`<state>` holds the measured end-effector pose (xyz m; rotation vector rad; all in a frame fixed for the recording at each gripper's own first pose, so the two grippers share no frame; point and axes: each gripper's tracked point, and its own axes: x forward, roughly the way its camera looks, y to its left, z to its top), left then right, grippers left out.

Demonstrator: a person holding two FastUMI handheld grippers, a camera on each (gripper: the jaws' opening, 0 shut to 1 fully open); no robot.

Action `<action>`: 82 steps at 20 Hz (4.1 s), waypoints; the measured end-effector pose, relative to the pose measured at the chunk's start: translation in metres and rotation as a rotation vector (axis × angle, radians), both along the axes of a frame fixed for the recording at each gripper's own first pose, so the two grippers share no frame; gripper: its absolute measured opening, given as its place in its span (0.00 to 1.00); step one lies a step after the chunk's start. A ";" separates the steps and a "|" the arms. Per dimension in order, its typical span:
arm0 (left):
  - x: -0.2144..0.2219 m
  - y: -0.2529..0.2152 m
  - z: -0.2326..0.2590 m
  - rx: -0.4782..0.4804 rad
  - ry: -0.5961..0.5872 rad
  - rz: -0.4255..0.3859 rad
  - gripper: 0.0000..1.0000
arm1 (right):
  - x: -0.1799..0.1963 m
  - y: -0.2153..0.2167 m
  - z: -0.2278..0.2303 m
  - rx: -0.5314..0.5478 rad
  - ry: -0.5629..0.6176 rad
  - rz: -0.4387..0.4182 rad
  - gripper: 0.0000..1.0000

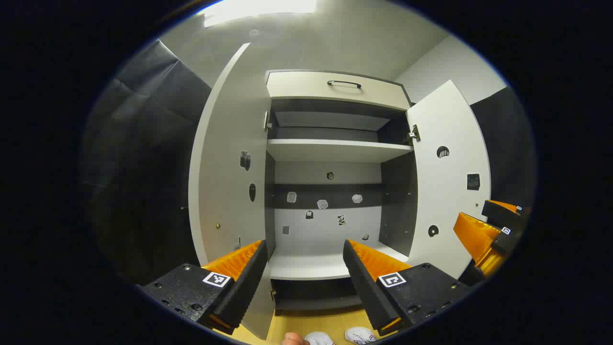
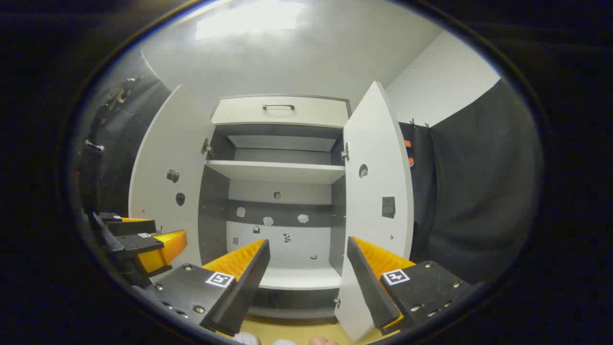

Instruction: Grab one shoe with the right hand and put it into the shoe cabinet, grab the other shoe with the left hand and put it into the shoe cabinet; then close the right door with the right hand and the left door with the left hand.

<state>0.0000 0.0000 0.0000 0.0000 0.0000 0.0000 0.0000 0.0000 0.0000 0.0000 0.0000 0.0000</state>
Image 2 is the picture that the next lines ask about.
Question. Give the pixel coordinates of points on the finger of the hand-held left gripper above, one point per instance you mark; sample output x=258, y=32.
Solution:
x=139, y=243
x=129, y=226

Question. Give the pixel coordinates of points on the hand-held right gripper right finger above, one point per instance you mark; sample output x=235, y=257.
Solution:
x=368, y=287

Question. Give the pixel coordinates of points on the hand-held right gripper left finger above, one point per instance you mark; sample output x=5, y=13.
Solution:
x=249, y=287

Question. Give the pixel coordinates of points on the white shoe cabinet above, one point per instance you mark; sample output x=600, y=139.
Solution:
x=282, y=256

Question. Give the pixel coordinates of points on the white shoe cabinet door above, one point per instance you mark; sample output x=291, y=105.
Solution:
x=163, y=143
x=378, y=143

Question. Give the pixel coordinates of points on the metal door hinge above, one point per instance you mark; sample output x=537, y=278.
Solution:
x=207, y=148
x=345, y=154

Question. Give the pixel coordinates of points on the white cabinet shelf board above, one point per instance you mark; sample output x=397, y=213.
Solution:
x=278, y=171

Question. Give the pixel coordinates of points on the white cabinet drawer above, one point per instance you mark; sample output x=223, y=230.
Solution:
x=239, y=115

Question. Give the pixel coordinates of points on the dark stand with clamps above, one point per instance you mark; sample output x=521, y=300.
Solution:
x=91, y=172

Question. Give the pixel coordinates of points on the black backdrop cloth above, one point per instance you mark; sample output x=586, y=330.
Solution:
x=124, y=143
x=479, y=191

